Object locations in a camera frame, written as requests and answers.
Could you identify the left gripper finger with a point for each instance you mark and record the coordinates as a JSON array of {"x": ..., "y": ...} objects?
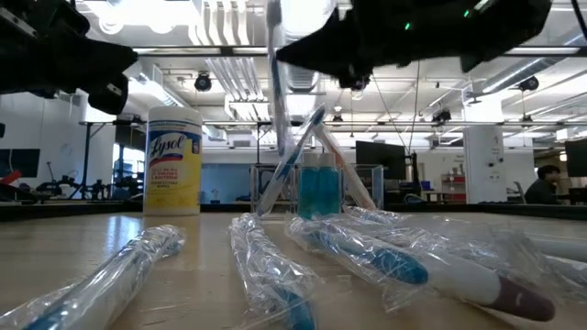
[
  {"x": 96, "y": 50},
  {"x": 96, "y": 71}
]

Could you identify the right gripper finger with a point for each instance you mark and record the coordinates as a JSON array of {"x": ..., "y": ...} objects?
[
  {"x": 339, "y": 64},
  {"x": 330, "y": 39}
]

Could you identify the orange white toothbrush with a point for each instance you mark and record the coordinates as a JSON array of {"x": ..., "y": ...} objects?
[{"x": 355, "y": 183}]

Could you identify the clear acrylic organizer box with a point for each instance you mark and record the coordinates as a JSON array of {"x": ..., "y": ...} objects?
[{"x": 377, "y": 183}]

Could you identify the teal mouthwash bottle white cap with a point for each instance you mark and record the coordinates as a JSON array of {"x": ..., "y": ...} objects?
[
  {"x": 309, "y": 192},
  {"x": 330, "y": 192}
]

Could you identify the purple white toothbrush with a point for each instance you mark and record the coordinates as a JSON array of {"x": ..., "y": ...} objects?
[{"x": 518, "y": 300}]

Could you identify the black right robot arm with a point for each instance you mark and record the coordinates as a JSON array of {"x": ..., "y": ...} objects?
[{"x": 504, "y": 27}]

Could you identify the black robot arm on bench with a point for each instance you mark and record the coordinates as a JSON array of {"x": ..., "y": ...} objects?
[{"x": 57, "y": 187}]

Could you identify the black ceiling spotlight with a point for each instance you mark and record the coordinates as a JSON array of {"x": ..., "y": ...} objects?
[
  {"x": 202, "y": 82},
  {"x": 441, "y": 116},
  {"x": 529, "y": 84}
]

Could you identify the black computer monitor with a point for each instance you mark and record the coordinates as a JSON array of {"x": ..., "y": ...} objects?
[
  {"x": 380, "y": 158},
  {"x": 577, "y": 158}
]

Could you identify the black overhead light bar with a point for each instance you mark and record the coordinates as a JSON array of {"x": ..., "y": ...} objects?
[{"x": 202, "y": 50}]

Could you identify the red bar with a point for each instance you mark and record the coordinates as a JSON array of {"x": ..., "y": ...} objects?
[{"x": 9, "y": 178}]

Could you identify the yellow white Lysol wipes canister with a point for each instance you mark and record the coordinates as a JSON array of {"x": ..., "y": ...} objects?
[{"x": 173, "y": 183}]

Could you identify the white building column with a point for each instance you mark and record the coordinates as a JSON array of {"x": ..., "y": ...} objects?
[{"x": 481, "y": 156}]

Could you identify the red storage shelf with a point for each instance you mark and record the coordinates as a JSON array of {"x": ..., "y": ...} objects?
[{"x": 454, "y": 181}]

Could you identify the person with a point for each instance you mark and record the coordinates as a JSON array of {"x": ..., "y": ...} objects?
[{"x": 543, "y": 190}]

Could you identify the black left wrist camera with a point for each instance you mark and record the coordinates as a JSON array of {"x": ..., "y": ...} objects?
[{"x": 46, "y": 18}]

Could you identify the silver ceiling duct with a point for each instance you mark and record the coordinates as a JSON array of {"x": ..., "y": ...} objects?
[{"x": 298, "y": 80}]

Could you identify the black frame stand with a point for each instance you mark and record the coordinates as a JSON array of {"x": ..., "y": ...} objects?
[{"x": 86, "y": 160}]

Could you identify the dark wall screen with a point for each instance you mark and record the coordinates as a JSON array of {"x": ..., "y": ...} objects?
[{"x": 20, "y": 160}]

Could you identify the black aluminium table frame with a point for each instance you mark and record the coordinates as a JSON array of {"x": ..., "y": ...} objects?
[{"x": 69, "y": 208}]

